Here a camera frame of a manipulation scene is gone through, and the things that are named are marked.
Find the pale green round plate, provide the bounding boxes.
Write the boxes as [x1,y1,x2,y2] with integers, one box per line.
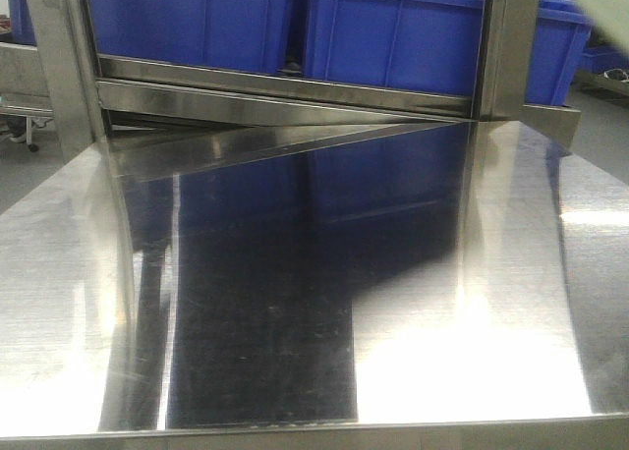
[574,0,628,57]

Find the blue plastic bin right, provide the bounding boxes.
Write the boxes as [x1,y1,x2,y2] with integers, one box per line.
[303,0,592,106]

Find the blue plastic bin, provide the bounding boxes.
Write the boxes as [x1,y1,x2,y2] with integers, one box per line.
[89,0,296,74]
[303,0,592,106]

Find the blue plastic bin left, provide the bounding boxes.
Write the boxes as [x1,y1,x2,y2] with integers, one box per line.
[89,0,296,74]

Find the black and white sneaker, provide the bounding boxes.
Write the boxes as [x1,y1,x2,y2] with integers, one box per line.
[9,132,27,143]

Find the far right blue bin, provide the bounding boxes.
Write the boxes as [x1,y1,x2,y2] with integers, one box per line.
[579,45,628,74]

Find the stainless steel shelf rail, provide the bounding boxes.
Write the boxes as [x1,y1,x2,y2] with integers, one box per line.
[99,54,472,117]

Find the right steel rack post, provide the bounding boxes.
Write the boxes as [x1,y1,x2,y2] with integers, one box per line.
[472,0,540,121]

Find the steel rack post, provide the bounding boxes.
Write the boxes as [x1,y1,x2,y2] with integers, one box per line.
[27,0,111,161]
[472,0,540,121]

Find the left steel rack post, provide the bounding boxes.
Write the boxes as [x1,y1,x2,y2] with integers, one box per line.
[27,0,111,161]

